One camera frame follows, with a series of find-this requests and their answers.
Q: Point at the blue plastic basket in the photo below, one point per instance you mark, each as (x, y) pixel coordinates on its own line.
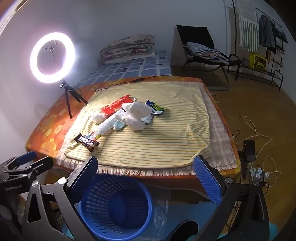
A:
(129, 208)

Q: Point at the green striped hanging towel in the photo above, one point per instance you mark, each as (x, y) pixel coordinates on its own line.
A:
(248, 27)

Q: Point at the dark snack wrapper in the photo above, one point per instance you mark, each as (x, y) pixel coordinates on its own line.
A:
(86, 142)

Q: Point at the clear plastic sheet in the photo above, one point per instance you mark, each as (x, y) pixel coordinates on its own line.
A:
(159, 213)

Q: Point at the white power strip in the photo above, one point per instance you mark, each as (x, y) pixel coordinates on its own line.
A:
(256, 172)

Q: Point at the small white sachet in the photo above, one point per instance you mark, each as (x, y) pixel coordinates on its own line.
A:
(148, 119)

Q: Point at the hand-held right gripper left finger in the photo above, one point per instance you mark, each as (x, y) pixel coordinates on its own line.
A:
(85, 178)

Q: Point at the red snack packet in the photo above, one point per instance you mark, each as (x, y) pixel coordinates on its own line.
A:
(115, 104)

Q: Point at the black folding chair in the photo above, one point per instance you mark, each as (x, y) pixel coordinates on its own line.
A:
(194, 34)

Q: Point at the folded floral quilt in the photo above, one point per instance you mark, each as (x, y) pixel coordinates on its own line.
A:
(127, 48)

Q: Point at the white tissue ball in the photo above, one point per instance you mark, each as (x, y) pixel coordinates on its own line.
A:
(99, 117)

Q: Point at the yellow striped towel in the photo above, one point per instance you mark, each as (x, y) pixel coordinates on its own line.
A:
(150, 139)

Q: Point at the white printed tube packet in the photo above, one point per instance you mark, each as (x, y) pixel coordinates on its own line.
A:
(121, 113)

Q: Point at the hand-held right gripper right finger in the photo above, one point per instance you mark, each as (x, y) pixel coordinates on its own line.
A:
(208, 183)

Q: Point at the blue and green wrapper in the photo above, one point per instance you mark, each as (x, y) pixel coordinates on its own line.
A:
(155, 107)

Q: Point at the orange floral tablecloth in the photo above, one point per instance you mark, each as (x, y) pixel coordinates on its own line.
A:
(48, 125)

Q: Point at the black mini tripod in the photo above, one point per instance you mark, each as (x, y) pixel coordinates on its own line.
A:
(67, 92)

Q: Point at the white plastic bag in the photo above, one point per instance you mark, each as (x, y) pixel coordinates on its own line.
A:
(136, 115)

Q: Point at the bed with blue checkered sheet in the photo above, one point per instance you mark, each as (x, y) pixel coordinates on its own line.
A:
(129, 67)

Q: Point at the dark blue hanging jacket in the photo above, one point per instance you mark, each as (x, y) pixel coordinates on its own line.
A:
(266, 30)

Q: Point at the striped cloth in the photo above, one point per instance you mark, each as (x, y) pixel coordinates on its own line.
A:
(201, 49)

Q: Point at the black metal drying rack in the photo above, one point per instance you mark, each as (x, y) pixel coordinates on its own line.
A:
(229, 63)

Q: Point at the plaid fringed cloth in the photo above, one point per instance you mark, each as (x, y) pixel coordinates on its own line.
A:
(219, 129)

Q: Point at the yellow plastic crate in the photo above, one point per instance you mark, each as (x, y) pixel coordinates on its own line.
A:
(260, 61)

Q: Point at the black camera on stand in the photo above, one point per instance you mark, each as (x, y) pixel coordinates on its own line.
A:
(249, 147)

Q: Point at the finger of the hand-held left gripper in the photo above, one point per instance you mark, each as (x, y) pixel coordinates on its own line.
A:
(41, 165)
(25, 157)

